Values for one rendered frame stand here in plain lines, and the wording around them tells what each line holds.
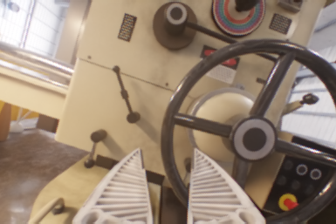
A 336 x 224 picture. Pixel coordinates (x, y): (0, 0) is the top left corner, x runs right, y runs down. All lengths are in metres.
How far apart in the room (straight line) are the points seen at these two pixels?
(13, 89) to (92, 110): 0.65
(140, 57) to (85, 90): 0.22
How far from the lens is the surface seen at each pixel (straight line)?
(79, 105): 0.56
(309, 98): 0.64
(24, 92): 1.08
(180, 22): 0.46
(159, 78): 0.48
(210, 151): 0.41
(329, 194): 0.43
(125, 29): 0.54
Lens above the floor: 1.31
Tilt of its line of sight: 4 degrees down
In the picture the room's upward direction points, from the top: 19 degrees clockwise
